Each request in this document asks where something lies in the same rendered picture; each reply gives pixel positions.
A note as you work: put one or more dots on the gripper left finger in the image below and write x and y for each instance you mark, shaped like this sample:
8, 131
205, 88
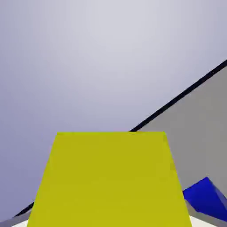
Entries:
21, 224

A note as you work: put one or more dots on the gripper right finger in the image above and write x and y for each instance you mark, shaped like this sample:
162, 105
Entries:
200, 223

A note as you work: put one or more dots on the small yellow cube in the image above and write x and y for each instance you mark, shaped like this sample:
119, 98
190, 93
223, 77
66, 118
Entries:
110, 180

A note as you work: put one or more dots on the small blue cube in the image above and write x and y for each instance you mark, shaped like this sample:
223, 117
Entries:
204, 196

